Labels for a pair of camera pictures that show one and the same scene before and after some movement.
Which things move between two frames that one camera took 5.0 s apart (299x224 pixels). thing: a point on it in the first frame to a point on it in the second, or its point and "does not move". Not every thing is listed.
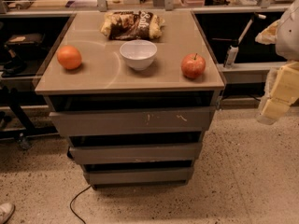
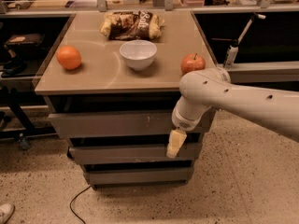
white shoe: [7, 211] does not move
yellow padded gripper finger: [281, 91] to [176, 141]
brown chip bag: [132, 25] does not move
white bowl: [138, 53] does not move
